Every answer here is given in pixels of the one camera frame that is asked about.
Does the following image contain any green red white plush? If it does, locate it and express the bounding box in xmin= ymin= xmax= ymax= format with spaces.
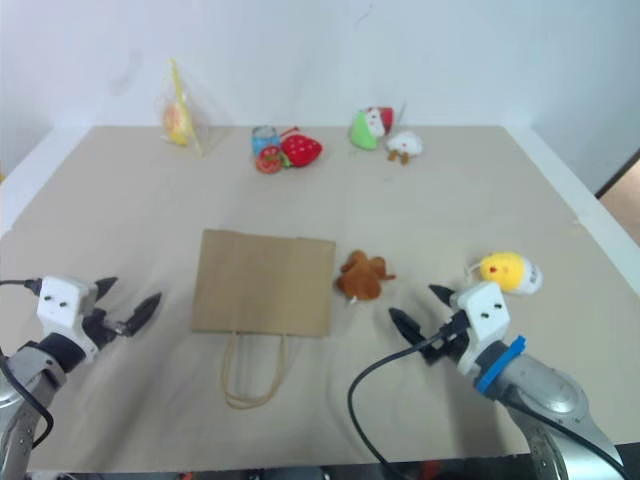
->
xmin=347 ymin=104 xmax=398 ymax=153

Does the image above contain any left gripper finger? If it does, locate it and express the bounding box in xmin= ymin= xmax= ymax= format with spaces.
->
xmin=93 ymin=275 xmax=119 ymax=304
xmin=118 ymin=292 xmax=163 ymax=338

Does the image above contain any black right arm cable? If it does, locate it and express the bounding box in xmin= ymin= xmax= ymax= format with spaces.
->
xmin=347 ymin=319 xmax=632 ymax=480

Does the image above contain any white small plush toy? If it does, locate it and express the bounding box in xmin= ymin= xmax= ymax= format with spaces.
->
xmin=384 ymin=130 xmax=427 ymax=167

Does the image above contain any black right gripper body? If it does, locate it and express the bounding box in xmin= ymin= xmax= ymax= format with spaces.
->
xmin=422 ymin=311 xmax=472 ymax=367

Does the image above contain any small blue glass jar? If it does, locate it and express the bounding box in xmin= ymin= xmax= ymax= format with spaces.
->
xmin=250 ymin=125 xmax=281 ymax=160

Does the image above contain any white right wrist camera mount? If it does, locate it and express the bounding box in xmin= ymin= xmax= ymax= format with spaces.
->
xmin=448 ymin=280 xmax=512 ymax=376

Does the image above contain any brown paper bag with handles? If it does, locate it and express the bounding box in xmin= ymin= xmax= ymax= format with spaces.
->
xmin=191 ymin=228 xmax=338 ymax=411

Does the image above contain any yellow orange plush toy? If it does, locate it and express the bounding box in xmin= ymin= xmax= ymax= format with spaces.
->
xmin=163 ymin=101 xmax=194 ymax=148

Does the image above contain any red strawberry plush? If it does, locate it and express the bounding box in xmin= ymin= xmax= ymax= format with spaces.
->
xmin=278 ymin=126 xmax=324 ymax=170

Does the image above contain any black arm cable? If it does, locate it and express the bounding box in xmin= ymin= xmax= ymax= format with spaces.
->
xmin=0 ymin=277 xmax=55 ymax=450
xmin=347 ymin=319 xmax=632 ymax=480

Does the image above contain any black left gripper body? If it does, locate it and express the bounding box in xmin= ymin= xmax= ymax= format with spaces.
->
xmin=81 ymin=298 xmax=125 ymax=352

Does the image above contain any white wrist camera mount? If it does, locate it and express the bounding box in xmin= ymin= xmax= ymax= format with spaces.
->
xmin=448 ymin=280 xmax=512 ymax=376
xmin=36 ymin=273 xmax=100 ymax=354

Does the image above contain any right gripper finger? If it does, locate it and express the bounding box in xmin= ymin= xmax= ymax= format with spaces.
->
xmin=388 ymin=306 xmax=430 ymax=348
xmin=428 ymin=283 xmax=455 ymax=306

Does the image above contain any red tomato plush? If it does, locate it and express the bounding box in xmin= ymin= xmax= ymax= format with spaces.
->
xmin=255 ymin=145 xmax=292 ymax=175

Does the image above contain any yellow chick plush toy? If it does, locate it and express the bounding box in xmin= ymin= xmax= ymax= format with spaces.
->
xmin=466 ymin=250 xmax=544 ymax=298

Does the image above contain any blue right wrist clamp ring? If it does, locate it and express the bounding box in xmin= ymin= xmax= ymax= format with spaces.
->
xmin=474 ymin=333 xmax=529 ymax=397

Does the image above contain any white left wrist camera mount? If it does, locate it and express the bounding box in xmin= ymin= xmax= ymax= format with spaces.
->
xmin=36 ymin=273 xmax=100 ymax=354

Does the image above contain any brown plush toy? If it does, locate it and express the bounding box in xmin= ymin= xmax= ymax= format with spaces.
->
xmin=333 ymin=249 xmax=398 ymax=307

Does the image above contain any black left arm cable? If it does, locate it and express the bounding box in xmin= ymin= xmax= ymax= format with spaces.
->
xmin=0 ymin=277 xmax=55 ymax=450

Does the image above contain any clear plastic bag yellow strip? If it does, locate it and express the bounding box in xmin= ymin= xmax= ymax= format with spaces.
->
xmin=153 ymin=57 xmax=212 ymax=159

